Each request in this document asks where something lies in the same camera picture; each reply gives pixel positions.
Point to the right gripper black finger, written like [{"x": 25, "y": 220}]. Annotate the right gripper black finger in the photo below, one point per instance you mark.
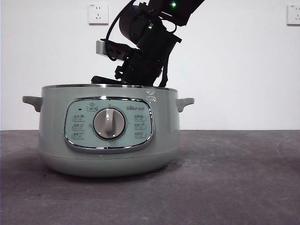
[{"x": 103, "y": 79}]

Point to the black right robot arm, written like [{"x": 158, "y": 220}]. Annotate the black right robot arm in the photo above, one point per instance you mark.
[{"x": 152, "y": 44}]

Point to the sage green electric cooking pot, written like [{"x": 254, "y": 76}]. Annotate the sage green electric cooking pot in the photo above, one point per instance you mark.
[{"x": 51, "y": 131}]

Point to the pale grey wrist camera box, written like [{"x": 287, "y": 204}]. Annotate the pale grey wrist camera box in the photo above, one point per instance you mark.
[{"x": 101, "y": 48}]

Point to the white wall socket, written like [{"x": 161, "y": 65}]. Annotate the white wall socket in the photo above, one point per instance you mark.
[
  {"x": 98, "y": 14},
  {"x": 294, "y": 15}
]

